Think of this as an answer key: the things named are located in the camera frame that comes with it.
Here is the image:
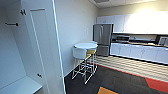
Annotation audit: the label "white round table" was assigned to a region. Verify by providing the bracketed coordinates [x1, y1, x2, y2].
[73, 41, 99, 51]

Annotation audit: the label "yellow bar stool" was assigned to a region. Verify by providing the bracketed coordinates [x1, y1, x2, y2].
[85, 48, 99, 73]

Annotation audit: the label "steel refrigerator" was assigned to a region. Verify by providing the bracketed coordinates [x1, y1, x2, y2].
[92, 22, 115, 57]

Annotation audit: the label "black microwave oven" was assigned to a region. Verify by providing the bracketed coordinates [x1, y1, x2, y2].
[115, 34, 131, 44]

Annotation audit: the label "white lower kitchen cabinets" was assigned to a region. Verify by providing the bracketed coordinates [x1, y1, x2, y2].
[109, 42, 168, 65]

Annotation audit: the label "white kitchen cabinets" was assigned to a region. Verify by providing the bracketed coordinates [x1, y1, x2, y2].
[96, 10, 168, 35]
[109, 42, 168, 65]

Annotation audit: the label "white upper kitchen cabinets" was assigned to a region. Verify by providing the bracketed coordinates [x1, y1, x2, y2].
[96, 10, 168, 35]

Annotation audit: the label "white wardrobe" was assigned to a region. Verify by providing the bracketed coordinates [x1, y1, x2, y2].
[0, 0, 67, 94]

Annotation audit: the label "black door hinge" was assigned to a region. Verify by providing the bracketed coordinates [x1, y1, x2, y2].
[19, 8, 27, 16]

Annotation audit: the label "white inner shelf unit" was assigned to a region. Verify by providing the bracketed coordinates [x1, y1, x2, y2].
[0, 75, 44, 94]

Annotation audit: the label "black coffee machine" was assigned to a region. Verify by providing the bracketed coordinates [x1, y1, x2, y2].
[156, 35, 168, 47]

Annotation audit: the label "white wire rack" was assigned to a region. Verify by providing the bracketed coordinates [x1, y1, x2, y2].
[71, 46, 95, 85]

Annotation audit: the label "small black wall fitting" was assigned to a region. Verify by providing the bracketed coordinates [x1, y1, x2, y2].
[36, 72, 44, 79]

